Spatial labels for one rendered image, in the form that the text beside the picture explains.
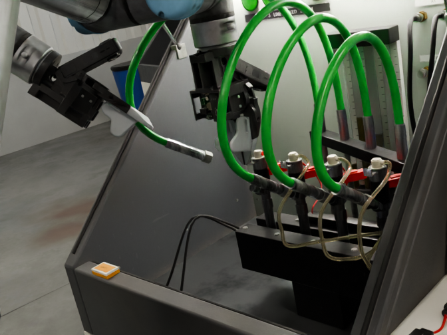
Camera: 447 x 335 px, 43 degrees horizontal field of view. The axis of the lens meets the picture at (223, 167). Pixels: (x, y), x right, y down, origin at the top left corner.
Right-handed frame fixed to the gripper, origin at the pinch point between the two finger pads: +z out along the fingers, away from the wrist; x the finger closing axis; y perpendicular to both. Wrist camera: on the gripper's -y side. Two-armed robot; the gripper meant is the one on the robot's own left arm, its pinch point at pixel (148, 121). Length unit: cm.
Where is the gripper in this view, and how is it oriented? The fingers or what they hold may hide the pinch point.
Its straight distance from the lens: 103.0
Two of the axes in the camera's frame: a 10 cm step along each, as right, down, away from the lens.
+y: -5.4, 8.4, -0.3
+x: 1.3, 0.4, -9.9
